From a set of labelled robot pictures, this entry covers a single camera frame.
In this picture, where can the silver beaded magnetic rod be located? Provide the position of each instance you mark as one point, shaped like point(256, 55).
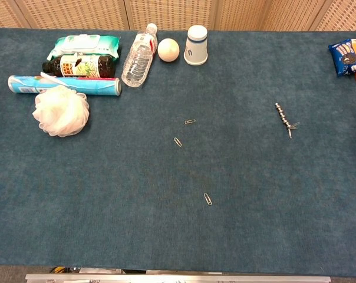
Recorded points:
point(281, 115)

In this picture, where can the teal felt table cloth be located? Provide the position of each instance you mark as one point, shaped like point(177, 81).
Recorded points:
point(136, 191)

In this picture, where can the blue plastic wrap roll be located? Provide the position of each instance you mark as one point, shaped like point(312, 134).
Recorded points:
point(101, 87)

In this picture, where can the dark brown sauce bottle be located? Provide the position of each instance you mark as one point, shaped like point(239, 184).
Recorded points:
point(105, 66)

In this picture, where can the aluminium profile rail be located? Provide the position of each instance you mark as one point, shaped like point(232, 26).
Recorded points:
point(178, 278)

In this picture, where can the clear plastic water bottle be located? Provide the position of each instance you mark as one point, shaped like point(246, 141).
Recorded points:
point(136, 62)

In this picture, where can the blue cookie packet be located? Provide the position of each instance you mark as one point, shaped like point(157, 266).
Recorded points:
point(344, 56)

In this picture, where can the white mesh bath sponge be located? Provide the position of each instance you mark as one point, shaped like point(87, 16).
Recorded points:
point(61, 113)

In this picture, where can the cream white ball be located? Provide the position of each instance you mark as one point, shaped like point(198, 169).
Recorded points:
point(168, 50)

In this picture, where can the woven rattan folding screen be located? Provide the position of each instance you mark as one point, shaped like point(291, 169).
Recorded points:
point(172, 13)

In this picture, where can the green white wet wipes pack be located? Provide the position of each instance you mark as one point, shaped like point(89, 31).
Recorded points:
point(83, 44)

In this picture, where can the white paper cup blue print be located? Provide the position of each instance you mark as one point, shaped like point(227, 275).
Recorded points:
point(196, 47)

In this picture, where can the yellow plastic part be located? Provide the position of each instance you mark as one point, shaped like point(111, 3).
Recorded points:
point(58, 269)

